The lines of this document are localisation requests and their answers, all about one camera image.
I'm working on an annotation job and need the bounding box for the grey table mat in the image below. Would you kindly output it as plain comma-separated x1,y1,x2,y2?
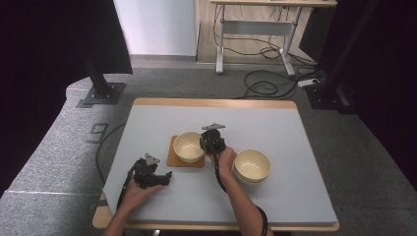
102,104,338,226

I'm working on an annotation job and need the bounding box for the person's left hand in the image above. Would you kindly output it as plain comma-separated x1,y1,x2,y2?
120,179,165,215

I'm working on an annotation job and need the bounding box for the tangle of black cables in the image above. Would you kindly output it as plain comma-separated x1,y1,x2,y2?
212,4,328,101

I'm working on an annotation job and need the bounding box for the black curtain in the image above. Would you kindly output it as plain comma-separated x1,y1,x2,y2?
298,0,417,185
0,0,134,198

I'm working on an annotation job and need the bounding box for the person's right hand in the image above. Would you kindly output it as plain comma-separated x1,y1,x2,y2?
209,146,238,180

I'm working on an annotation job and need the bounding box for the orange square coaster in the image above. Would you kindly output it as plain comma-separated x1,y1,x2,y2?
166,135,207,169

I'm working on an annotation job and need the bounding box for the wooden table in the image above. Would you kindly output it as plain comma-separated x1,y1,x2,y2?
91,96,340,233

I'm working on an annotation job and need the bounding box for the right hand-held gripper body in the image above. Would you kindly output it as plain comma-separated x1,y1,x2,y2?
200,122,228,156

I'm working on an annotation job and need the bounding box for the white desk frame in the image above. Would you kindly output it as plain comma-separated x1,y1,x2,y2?
209,0,338,77

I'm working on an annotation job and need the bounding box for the white power strip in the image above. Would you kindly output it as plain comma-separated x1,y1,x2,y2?
297,78,321,89

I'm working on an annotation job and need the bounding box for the cream ceramic bowl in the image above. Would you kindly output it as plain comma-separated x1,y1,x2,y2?
233,148,272,181
172,131,207,164
234,171,270,186

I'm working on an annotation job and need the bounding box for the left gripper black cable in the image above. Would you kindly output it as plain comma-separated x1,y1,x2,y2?
116,163,137,212

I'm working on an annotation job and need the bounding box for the black metal stand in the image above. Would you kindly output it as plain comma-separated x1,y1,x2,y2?
76,48,127,109
304,0,382,115

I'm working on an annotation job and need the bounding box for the white panel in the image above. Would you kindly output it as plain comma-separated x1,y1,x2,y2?
112,0,201,57

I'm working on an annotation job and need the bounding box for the thin black floor cable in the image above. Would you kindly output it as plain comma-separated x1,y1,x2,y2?
94,122,128,185

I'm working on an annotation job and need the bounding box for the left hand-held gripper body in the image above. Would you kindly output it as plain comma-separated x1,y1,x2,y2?
131,152,165,190

